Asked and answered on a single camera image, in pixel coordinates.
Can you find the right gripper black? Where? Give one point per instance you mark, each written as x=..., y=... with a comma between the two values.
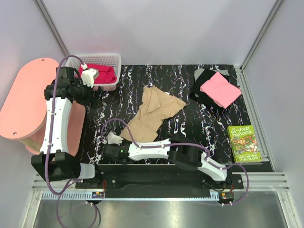
x=124, y=140

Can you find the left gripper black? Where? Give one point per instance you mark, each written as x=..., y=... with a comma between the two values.
x=95, y=101

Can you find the beige t shirt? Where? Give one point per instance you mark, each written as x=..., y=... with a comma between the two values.
x=156, y=107

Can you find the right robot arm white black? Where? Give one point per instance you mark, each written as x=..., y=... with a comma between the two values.
x=179, y=150

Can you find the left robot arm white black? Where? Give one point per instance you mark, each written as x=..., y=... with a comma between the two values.
x=54, y=162

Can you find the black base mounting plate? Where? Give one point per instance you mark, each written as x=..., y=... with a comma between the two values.
x=160, y=181

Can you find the magenta t shirt in basket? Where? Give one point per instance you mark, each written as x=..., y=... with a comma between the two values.
x=106, y=74

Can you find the white plastic basket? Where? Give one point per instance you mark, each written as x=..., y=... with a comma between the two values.
x=107, y=65

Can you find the pink tiered shelf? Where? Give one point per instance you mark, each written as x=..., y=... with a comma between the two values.
x=23, y=115

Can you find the black folded t shirt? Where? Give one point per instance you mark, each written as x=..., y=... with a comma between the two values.
x=196, y=94

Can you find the pink folded t shirt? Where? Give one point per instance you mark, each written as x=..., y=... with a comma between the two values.
x=220, y=90

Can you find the green treehouse book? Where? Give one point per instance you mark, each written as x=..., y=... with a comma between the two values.
x=244, y=144

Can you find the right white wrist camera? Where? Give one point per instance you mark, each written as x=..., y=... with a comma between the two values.
x=112, y=138

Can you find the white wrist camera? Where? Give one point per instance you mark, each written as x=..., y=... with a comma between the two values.
x=112, y=138
x=88, y=75

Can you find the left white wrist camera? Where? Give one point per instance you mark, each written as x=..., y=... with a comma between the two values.
x=88, y=75

